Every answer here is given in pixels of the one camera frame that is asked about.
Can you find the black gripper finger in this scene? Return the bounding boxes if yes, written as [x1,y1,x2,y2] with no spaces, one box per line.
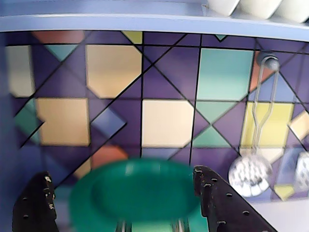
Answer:
[193,165,279,232]
[12,171,60,232]

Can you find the green round lid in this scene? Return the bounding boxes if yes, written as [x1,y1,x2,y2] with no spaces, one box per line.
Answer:
[68,157,209,232]

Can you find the metal skimmer spoon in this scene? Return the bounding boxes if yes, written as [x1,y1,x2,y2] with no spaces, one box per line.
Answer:
[227,56,274,197]

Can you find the metal slotted spatula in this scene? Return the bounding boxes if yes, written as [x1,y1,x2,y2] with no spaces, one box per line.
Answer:
[293,151,309,194]

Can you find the blue toy play kitchen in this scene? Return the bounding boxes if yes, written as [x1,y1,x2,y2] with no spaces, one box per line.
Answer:
[0,0,309,232]

